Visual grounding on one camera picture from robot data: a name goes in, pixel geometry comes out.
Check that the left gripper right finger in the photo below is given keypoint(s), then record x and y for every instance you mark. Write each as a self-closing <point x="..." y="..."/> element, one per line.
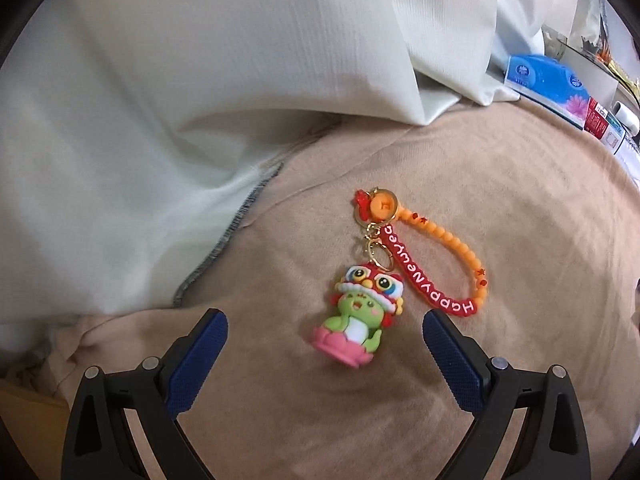
<point x="552" y="443"/>

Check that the green dragon keychain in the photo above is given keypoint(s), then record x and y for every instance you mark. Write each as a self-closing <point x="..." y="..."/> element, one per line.
<point x="370" y="295"/>

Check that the blue tissue package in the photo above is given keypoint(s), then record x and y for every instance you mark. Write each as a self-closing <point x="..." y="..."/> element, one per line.
<point x="549" y="83"/>

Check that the red white box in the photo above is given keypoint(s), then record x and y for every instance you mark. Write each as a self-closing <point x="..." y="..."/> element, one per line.
<point x="604" y="126"/>

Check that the brown cardboard box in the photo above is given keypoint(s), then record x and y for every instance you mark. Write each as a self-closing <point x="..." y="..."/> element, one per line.
<point x="37" y="424"/>

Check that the white curtain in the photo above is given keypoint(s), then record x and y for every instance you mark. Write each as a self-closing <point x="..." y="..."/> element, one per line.
<point x="133" y="132"/>

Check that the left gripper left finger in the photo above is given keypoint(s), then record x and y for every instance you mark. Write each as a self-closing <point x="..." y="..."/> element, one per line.
<point x="99" y="443"/>

